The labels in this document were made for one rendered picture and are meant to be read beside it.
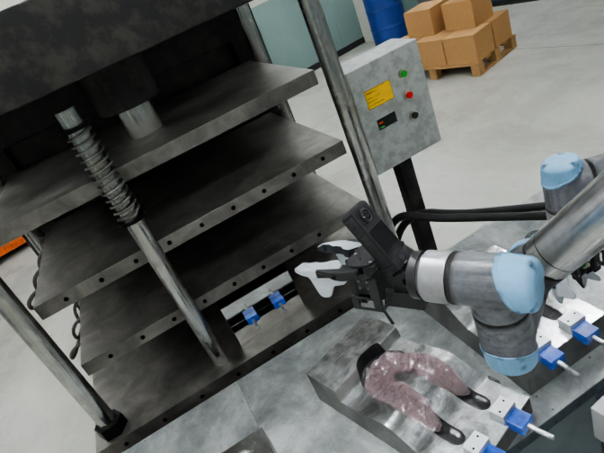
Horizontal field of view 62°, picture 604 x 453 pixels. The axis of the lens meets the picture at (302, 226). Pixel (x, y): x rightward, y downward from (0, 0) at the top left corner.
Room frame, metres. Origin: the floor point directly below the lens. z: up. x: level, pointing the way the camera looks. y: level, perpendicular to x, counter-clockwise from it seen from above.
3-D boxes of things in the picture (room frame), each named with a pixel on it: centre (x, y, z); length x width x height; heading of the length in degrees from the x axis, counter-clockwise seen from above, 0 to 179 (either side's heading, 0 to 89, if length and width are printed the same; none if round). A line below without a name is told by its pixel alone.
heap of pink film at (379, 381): (0.90, -0.09, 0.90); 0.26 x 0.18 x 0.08; 30
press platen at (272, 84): (1.84, 0.38, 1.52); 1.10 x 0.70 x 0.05; 103
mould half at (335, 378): (0.90, -0.08, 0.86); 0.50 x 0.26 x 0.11; 30
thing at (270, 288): (1.72, 0.30, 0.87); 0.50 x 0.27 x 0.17; 13
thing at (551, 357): (0.78, -0.42, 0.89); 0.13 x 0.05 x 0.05; 13
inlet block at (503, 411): (0.69, -0.27, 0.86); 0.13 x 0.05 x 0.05; 30
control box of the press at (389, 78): (1.79, -0.47, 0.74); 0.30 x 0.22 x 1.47; 103
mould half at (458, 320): (1.06, -0.41, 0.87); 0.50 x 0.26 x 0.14; 13
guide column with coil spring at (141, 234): (1.42, 0.45, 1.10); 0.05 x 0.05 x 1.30
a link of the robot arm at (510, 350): (0.52, -0.22, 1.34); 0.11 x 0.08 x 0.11; 135
